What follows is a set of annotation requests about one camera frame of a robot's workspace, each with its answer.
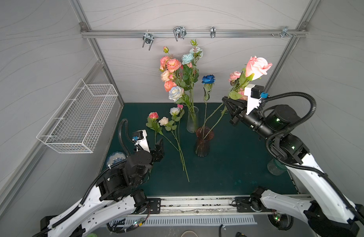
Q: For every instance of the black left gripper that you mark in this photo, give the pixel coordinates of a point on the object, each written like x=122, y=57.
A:
x=157, y=151

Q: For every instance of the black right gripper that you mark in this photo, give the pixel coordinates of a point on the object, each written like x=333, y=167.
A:
x=240, y=111

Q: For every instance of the pink rose stem with bud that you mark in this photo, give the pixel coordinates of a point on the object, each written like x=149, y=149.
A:
x=237, y=82

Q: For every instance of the cream rose stem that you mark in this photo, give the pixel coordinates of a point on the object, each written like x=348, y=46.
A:
x=164, y=123

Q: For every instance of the deep pink red rose stem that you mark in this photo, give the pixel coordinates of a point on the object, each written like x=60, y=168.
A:
x=152, y=123

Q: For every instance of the dark blue rose stem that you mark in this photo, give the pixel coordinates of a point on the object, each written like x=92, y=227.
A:
x=208, y=82

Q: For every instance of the red ribbed glass vase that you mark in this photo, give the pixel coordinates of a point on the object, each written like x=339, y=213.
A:
x=202, y=145

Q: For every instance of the clear glass vase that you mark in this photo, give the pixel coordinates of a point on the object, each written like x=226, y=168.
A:
x=192, y=123

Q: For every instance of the large light pink rose stem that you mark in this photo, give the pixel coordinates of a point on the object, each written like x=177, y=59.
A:
x=254, y=69

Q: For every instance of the pale blue flower stem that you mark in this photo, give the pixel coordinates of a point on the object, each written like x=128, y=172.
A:
x=190, y=72

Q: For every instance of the peach multi-bloom rose stem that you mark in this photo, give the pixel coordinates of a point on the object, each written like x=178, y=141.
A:
x=168, y=79

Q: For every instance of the white blue rose stem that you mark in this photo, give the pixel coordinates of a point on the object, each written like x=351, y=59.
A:
x=175, y=112

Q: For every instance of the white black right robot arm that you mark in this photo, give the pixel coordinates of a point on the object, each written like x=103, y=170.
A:
x=329, y=213

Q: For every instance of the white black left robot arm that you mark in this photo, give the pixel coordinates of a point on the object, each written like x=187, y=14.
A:
x=113, y=193

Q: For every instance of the blue white ceramic bowl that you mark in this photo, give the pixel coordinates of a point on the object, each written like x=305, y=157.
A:
x=115, y=158

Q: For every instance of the green round disc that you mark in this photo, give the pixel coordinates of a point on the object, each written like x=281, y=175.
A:
x=276, y=168

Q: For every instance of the metal bolt clamp right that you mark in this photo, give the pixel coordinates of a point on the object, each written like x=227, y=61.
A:
x=284, y=34

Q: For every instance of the metal hook clamp middle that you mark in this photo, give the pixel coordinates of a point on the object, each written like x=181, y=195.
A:
x=179, y=32

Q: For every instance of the metal hook clamp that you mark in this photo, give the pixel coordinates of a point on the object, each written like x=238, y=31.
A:
x=148, y=38
x=179, y=32

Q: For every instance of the metal hook clamp left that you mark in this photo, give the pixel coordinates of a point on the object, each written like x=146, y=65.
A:
x=148, y=38

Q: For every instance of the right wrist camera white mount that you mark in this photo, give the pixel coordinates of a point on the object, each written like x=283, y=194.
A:
x=254, y=95

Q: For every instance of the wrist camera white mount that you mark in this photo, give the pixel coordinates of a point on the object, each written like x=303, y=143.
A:
x=139, y=138
x=254, y=95

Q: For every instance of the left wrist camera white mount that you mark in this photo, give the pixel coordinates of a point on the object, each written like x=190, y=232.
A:
x=139, y=138

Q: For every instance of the white slotted cable duct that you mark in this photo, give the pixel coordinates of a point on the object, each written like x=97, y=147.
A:
x=208, y=220

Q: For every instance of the metal ring clamp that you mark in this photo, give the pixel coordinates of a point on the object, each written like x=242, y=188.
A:
x=213, y=32

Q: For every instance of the white wire basket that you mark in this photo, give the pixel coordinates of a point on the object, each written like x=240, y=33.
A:
x=77, y=124

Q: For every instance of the aluminium crossbar rail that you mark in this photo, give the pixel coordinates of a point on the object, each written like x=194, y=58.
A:
x=192, y=34

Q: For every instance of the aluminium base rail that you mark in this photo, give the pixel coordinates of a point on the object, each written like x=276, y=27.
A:
x=205, y=205

